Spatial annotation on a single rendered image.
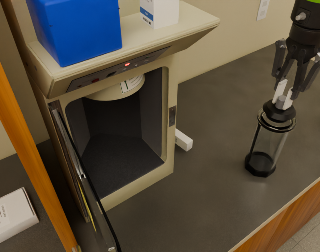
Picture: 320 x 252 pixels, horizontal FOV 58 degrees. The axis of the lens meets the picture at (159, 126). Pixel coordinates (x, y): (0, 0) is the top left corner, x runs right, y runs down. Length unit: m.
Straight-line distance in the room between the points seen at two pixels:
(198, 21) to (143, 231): 0.59
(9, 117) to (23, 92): 0.61
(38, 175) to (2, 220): 0.41
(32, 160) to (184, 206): 0.53
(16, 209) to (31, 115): 0.34
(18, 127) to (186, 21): 0.33
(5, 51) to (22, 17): 0.50
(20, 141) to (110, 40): 0.21
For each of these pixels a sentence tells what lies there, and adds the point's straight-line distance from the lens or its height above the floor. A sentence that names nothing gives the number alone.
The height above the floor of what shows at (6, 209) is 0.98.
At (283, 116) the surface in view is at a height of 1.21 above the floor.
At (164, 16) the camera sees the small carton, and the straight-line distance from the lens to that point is 0.52.
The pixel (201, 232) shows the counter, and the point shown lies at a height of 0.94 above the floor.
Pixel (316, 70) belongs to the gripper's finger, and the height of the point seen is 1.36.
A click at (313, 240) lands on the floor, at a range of 2.14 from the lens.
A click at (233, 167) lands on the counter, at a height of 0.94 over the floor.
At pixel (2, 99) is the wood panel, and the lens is 0.45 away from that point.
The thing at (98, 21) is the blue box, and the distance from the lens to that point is 0.43.
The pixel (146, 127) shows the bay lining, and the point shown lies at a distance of 0.93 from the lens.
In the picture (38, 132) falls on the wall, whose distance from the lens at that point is 1.19.
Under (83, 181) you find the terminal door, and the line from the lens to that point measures 0.43.
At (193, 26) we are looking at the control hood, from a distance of 0.54.
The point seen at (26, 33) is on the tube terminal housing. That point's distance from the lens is 0.52.
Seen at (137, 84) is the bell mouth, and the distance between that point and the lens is 0.70.
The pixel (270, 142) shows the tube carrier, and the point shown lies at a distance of 0.92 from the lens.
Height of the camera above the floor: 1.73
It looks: 43 degrees down
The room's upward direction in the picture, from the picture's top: straight up
